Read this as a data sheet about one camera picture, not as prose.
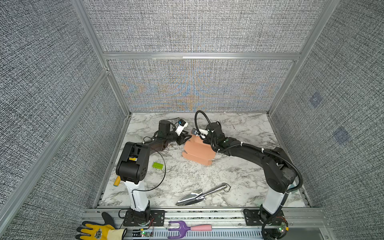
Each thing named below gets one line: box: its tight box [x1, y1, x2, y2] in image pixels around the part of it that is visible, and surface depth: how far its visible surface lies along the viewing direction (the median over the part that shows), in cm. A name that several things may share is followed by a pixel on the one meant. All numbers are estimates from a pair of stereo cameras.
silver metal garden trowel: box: [176, 184, 227, 206], surface depth 81 cm
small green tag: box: [152, 162, 164, 170], surface depth 92 cm
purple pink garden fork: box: [167, 220, 213, 239], surface depth 72 cm
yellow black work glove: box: [75, 212, 128, 240], surface depth 70 cm
